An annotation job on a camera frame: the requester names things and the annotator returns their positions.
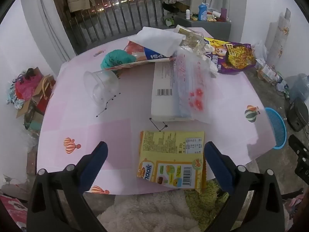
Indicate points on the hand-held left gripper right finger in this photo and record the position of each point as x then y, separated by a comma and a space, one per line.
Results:
218, 166

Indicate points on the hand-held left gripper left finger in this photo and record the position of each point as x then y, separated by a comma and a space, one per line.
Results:
96, 164

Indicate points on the blue mesh basket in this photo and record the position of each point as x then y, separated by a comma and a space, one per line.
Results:
277, 128

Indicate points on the yellow snack packet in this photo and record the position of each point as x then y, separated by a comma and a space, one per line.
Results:
169, 154

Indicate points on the clear bag with red flowers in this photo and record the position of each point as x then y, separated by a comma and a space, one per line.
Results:
195, 94

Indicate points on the clear plastic cup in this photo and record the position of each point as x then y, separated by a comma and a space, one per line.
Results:
101, 87

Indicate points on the long white cardboard box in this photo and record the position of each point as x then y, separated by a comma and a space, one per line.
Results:
164, 82

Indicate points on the purple noodle packet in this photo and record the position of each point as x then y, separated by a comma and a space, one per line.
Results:
236, 55

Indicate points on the red and white paper bag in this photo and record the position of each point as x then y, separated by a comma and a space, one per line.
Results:
132, 50

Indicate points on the blue label plastic bottle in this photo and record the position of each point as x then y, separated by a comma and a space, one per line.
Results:
157, 56

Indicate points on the clear plastic bottle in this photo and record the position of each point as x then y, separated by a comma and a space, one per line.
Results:
193, 40

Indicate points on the white paper pouch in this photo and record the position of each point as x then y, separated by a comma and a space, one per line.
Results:
157, 38

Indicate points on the green fluffy rug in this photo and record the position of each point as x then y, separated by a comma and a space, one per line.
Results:
207, 198

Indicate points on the black round cooker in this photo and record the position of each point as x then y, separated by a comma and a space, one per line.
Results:
298, 114

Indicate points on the white fluffy blanket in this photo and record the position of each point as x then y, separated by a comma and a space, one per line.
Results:
149, 212

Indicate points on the blue water jug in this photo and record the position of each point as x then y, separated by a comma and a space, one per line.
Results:
299, 87

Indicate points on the open cardboard box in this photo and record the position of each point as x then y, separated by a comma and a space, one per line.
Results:
36, 94

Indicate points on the red printed bag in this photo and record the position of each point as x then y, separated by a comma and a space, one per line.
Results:
12, 210

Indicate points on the pile of packets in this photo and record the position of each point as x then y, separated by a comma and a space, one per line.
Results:
268, 72

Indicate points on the pile of colourful clothes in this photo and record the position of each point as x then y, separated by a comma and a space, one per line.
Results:
24, 84

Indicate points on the white plastic bag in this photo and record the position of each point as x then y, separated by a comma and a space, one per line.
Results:
259, 50

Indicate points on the rolled printed wallpaper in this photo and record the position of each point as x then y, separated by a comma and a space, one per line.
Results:
277, 38

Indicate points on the grey cabinet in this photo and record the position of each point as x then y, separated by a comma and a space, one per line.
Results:
205, 26

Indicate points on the white tube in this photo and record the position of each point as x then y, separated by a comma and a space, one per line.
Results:
216, 13

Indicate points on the green and white box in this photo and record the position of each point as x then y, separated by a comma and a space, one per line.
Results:
169, 21

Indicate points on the metal railing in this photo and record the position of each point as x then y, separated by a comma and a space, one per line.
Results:
125, 12

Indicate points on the small white bottle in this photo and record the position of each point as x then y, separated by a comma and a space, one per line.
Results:
187, 14

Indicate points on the blue detergent bottle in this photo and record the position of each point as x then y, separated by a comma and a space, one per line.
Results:
202, 11

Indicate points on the black bag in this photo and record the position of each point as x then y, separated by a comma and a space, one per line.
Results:
169, 7

